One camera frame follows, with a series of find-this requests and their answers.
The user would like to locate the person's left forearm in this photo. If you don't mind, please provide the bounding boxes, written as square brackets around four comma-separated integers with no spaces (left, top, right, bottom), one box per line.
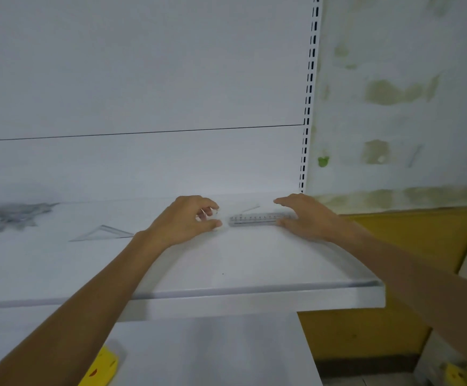
[0,231,166,386]

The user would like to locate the white shelf back panel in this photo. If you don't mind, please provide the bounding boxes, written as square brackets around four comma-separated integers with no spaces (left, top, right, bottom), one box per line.
[0,0,314,207]

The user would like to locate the person's right hand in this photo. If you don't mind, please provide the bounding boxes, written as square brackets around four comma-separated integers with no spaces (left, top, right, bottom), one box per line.
[274,194,354,243]

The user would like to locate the person's right forearm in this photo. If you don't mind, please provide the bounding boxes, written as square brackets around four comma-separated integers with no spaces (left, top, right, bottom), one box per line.
[337,221,467,378]

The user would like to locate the yellow packet with red mark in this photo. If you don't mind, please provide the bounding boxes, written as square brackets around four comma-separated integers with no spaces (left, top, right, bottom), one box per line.
[78,346,119,386]

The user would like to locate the person's left hand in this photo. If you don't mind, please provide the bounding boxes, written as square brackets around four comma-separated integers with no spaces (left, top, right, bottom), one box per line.
[144,195,223,249]

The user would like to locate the white slotted shelf upright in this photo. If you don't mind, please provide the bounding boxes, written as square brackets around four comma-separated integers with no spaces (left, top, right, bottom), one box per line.
[298,0,323,194]

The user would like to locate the yellow packets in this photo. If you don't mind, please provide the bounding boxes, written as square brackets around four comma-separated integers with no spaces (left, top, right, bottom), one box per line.
[442,362,467,386]

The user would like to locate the clear plastic straight ruler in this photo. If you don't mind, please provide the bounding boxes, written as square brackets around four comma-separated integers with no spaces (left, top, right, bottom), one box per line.
[228,212,297,227]

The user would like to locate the clear plastic triangle set square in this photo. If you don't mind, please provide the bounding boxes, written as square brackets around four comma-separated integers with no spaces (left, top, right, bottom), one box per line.
[69,225,135,242]

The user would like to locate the pile of clear plastic rulers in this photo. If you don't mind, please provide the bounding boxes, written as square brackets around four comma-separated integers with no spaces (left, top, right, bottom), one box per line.
[0,202,60,247]

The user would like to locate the white metal shelf board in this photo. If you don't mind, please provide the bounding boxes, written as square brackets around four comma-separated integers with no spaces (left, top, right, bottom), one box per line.
[0,192,386,322]

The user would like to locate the white lower shelf board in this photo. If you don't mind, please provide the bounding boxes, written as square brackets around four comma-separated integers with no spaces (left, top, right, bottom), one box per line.
[0,305,323,386]

